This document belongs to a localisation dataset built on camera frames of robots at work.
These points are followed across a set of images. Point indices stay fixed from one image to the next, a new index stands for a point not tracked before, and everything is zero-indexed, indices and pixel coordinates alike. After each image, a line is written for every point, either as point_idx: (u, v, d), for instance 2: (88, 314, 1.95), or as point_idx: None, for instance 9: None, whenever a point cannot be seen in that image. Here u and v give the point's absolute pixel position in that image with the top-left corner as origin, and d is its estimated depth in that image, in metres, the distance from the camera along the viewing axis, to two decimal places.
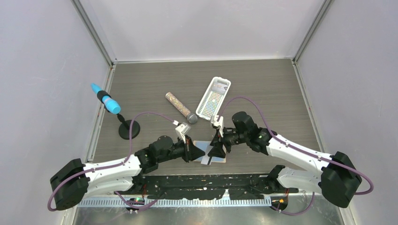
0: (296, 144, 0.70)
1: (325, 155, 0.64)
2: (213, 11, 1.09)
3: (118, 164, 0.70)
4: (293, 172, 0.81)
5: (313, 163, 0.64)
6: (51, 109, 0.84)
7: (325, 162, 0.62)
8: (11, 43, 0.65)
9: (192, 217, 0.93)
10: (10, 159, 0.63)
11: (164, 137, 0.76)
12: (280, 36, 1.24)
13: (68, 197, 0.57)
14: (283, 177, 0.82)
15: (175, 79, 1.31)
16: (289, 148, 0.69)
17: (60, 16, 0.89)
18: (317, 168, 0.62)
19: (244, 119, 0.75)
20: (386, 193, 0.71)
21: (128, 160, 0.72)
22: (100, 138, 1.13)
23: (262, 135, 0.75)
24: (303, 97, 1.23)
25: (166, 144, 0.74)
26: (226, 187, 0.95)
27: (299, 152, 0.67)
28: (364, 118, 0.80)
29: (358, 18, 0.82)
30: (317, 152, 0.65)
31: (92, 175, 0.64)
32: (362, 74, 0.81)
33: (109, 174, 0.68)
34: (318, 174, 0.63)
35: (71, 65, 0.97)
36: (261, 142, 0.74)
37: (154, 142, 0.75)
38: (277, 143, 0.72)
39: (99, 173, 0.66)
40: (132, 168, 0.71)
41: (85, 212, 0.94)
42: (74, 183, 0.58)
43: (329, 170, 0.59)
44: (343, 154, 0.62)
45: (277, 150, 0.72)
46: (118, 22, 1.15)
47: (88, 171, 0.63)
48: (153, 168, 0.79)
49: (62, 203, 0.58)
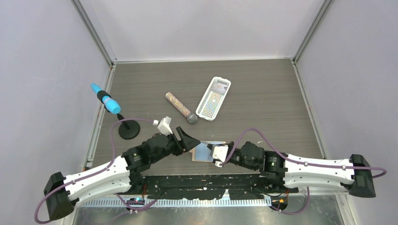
0: (312, 160, 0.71)
1: (346, 162, 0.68)
2: (212, 11, 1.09)
3: (102, 170, 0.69)
4: (300, 176, 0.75)
5: (340, 175, 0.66)
6: (52, 109, 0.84)
7: (350, 170, 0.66)
8: (11, 43, 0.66)
9: (192, 217, 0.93)
10: (9, 159, 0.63)
11: (158, 134, 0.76)
12: (280, 36, 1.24)
13: (54, 211, 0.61)
14: (291, 182, 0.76)
15: (175, 79, 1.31)
16: (309, 167, 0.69)
17: (60, 16, 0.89)
18: (348, 177, 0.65)
19: (258, 153, 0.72)
20: (386, 194, 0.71)
21: (114, 163, 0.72)
22: (100, 138, 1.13)
23: (273, 161, 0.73)
24: (303, 97, 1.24)
25: (162, 141, 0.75)
26: (226, 187, 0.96)
27: (321, 167, 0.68)
28: (364, 118, 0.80)
29: (358, 17, 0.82)
30: (336, 162, 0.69)
31: (72, 188, 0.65)
32: (362, 73, 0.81)
33: (91, 183, 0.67)
34: (347, 182, 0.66)
35: (71, 65, 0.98)
36: (278, 169, 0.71)
37: (148, 140, 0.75)
38: (294, 165, 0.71)
39: (80, 184, 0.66)
40: (117, 172, 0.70)
41: (85, 212, 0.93)
42: (55, 198, 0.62)
43: (359, 177, 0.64)
44: (356, 155, 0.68)
45: (297, 172, 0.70)
46: (118, 22, 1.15)
47: (67, 184, 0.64)
48: (145, 168, 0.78)
49: (53, 215, 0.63)
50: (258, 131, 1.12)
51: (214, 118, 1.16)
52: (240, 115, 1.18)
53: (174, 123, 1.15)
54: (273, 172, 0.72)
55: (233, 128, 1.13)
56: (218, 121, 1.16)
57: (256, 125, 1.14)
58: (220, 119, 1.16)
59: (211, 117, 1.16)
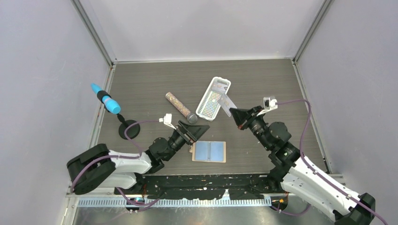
0: (324, 174, 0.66)
1: (354, 194, 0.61)
2: (212, 11, 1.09)
3: (135, 156, 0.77)
4: (300, 183, 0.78)
5: (340, 199, 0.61)
6: (52, 108, 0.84)
7: (353, 202, 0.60)
8: (11, 43, 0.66)
9: (192, 217, 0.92)
10: (10, 159, 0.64)
11: (158, 139, 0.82)
12: (280, 37, 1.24)
13: (95, 179, 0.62)
14: (289, 184, 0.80)
15: (175, 79, 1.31)
16: (316, 176, 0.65)
17: (59, 16, 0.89)
18: (345, 206, 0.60)
19: (284, 136, 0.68)
20: (386, 195, 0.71)
21: (141, 156, 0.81)
22: (100, 138, 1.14)
23: (287, 152, 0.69)
24: (303, 97, 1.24)
25: (161, 145, 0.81)
26: (226, 187, 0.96)
27: (325, 182, 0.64)
28: (364, 118, 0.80)
29: (358, 18, 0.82)
30: (344, 188, 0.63)
31: (116, 161, 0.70)
32: (362, 73, 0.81)
33: (128, 163, 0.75)
34: (343, 210, 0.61)
35: (72, 65, 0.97)
36: (288, 161, 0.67)
37: (150, 146, 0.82)
38: (304, 167, 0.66)
39: (121, 161, 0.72)
40: (145, 163, 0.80)
41: (85, 212, 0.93)
42: (102, 167, 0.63)
43: (355, 212, 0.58)
44: (371, 196, 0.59)
45: (301, 174, 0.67)
46: (118, 22, 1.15)
47: (114, 156, 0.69)
48: (159, 168, 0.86)
49: (87, 184, 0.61)
50: None
51: (214, 118, 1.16)
52: None
53: (174, 123, 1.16)
54: (281, 161, 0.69)
55: (233, 129, 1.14)
56: (218, 121, 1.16)
57: None
58: (220, 119, 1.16)
59: (211, 117, 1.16)
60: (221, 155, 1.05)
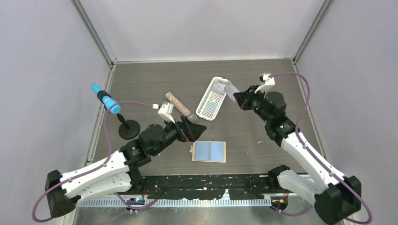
0: (313, 150, 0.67)
1: (339, 174, 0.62)
2: (212, 11, 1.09)
3: (98, 167, 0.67)
4: (295, 176, 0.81)
5: (322, 174, 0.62)
6: (52, 109, 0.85)
7: (334, 179, 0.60)
8: (11, 43, 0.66)
9: (192, 217, 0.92)
10: (10, 159, 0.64)
11: (153, 126, 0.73)
12: (280, 37, 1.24)
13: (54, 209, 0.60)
14: (284, 177, 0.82)
15: (175, 79, 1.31)
16: (304, 150, 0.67)
17: (59, 16, 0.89)
18: (325, 181, 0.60)
19: (279, 105, 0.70)
20: (386, 195, 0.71)
21: (111, 159, 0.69)
22: (100, 138, 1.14)
23: (284, 125, 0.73)
24: (304, 97, 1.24)
25: (156, 133, 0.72)
26: (226, 187, 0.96)
27: (312, 157, 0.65)
28: (364, 118, 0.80)
29: (358, 17, 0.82)
30: (331, 167, 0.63)
31: (68, 186, 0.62)
32: (362, 73, 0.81)
33: (88, 179, 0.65)
34: (322, 186, 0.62)
35: (71, 65, 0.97)
36: (281, 132, 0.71)
37: (142, 133, 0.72)
38: (295, 141, 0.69)
39: (77, 182, 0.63)
40: (114, 168, 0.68)
41: (85, 212, 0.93)
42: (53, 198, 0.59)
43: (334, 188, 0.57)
44: (357, 179, 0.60)
45: (291, 146, 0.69)
46: (118, 22, 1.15)
47: (64, 182, 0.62)
48: (145, 162, 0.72)
49: (55, 212, 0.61)
50: (257, 131, 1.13)
51: (214, 118, 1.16)
52: (240, 115, 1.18)
53: None
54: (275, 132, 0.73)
55: (233, 129, 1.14)
56: (218, 121, 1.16)
57: (256, 125, 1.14)
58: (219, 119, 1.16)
59: (211, 117, 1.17)
60: (221, 155, 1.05)
